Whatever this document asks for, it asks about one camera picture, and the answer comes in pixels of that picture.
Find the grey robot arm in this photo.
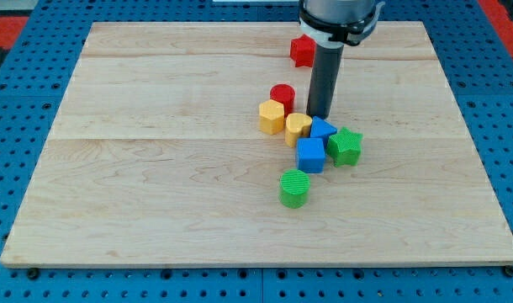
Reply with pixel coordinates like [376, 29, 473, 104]
[299, 0, 385, 49]

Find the yellow heart block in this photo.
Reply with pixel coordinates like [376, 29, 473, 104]
[285, 113, 312, 147]

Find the green cylinder block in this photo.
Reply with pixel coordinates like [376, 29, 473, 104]
[279, 169, 310, 209]

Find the yellow hexagon block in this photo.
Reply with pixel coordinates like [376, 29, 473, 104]
[258, 99, 284, 135]

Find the blue cube block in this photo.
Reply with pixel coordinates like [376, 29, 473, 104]
[296, 138, 325, 173]

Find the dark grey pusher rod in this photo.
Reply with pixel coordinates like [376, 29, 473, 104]
[306, 45, 343, 120]

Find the light wooden board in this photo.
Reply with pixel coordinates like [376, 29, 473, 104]
[0, 22, 513, 268]

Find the green star block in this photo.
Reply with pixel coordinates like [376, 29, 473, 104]
[325, 127, 363, 167]

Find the blue triangle block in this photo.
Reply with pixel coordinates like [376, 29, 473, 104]
[309, 116, 337, 147]

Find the red cylinder block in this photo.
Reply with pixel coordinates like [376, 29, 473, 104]
[269, 83, 295, 117]

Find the red star block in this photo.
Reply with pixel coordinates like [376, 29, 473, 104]
[289, 35, 316, 67]

